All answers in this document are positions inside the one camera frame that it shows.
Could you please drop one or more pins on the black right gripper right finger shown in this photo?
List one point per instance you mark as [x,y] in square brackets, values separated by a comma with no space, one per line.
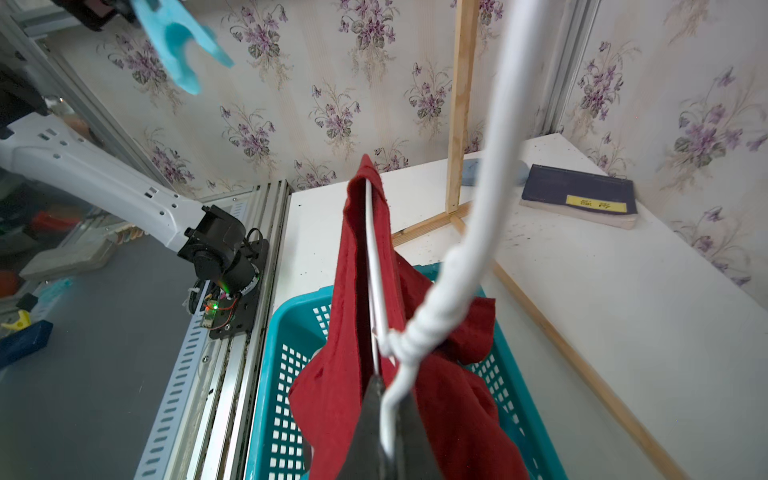
[414,457]

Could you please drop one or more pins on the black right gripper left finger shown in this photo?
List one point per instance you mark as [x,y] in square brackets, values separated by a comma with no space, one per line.
[365,459]

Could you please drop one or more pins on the dark red t-shirt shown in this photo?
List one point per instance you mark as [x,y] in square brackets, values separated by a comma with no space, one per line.
[460,417]

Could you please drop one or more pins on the white hanger of red shirt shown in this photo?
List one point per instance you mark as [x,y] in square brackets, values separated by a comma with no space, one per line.
[465,264]

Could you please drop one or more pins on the teal clothespin red shirt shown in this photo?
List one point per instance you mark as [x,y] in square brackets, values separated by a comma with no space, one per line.
[169,27]

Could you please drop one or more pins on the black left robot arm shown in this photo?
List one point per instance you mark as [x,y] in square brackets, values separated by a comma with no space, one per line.
[40,146]

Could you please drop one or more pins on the blue fabric glasses case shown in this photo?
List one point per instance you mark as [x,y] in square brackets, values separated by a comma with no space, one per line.
[472,167]

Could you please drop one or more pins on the dark cover notebook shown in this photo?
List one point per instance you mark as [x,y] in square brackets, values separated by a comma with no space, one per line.
[595,198]

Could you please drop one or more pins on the wooden clothes rack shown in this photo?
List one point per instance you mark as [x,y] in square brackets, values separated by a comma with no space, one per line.
[621,413]

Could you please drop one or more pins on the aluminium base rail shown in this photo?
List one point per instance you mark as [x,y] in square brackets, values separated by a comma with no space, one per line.
[203,424]

